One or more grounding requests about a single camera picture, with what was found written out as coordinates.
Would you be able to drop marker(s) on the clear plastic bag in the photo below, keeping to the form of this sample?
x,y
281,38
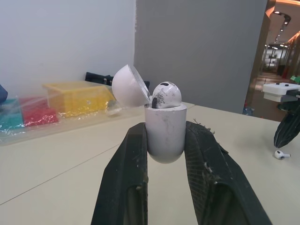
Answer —
x,y
77,122

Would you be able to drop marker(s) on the navy zip pouch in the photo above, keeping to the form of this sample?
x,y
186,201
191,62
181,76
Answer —
x,y
98,78

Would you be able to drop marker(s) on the red plastic box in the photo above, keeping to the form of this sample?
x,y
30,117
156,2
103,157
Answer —
x,y
38,112

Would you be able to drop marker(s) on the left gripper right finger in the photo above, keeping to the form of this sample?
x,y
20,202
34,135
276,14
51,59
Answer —
x,y
211,178

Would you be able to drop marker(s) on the blue cloth bag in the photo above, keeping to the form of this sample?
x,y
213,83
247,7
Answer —
x,y
2,93

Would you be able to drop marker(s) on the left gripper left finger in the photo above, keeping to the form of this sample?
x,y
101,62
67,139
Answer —
x,y
126,178

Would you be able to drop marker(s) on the white earbud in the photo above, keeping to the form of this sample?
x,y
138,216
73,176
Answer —
x,y
280,155
167,93

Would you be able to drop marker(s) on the white earbud case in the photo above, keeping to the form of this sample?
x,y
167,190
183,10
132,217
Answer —
x,y
164,131

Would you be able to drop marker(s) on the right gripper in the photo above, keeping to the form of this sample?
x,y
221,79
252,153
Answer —
x,y
291,106

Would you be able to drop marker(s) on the yellow plastic box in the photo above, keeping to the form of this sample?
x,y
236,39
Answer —
x,y
77,100

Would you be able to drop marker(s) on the teal plastic box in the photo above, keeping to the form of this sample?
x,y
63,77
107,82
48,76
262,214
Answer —
x,y
10,114

